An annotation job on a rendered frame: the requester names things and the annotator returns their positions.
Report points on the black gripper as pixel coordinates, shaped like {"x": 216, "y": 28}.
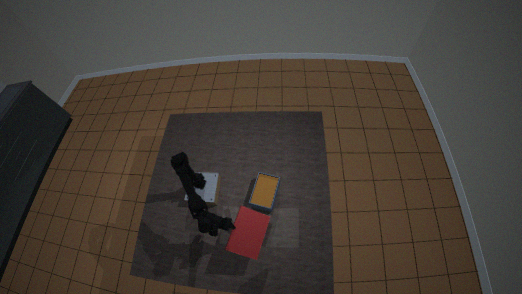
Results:
{"x": 225, "y": 223}

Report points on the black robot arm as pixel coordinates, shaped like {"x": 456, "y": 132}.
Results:
{"x": 191, "y": 179}

